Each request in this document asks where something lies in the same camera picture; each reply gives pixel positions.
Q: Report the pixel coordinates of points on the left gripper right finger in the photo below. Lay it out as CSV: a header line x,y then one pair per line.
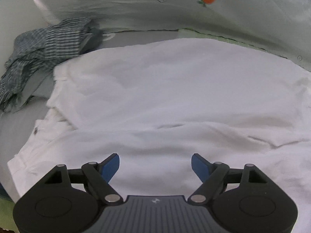
x,y
215,177

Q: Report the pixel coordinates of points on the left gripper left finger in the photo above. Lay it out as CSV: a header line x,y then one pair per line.
x,y
95,178

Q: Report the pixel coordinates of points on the white trousers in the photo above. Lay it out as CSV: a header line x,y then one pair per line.
x,y
157,104

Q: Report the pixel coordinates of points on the grey folded garment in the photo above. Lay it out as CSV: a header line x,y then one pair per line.
x,y
39,87

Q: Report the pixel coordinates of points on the blue checked shirt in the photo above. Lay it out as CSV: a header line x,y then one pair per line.
x,y
37,52

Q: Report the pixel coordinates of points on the green grid bed sheet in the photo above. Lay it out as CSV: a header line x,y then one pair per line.
x,y
185,33

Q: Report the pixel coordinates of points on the white carrot print quilt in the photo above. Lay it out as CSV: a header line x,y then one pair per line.
x,y
281,27

